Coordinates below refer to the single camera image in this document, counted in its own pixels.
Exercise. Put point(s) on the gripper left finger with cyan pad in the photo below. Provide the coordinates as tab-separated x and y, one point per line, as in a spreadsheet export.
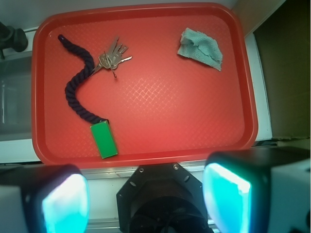
43	199

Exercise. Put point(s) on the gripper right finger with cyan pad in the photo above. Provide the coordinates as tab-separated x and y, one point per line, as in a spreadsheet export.
259	190

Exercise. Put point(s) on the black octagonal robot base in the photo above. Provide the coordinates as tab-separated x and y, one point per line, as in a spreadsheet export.
163	198

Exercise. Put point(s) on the green rectangular block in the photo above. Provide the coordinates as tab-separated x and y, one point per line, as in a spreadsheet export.
104	139

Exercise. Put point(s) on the silver key bunch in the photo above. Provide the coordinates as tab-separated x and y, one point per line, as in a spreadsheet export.
112	58

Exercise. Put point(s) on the brown cardboard panel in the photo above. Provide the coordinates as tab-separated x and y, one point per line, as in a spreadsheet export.
284	44

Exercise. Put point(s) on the teal folded cloth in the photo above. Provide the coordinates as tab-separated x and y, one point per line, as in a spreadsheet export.
200	47

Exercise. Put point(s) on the black knob fixture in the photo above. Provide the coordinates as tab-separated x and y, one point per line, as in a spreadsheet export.
11	38

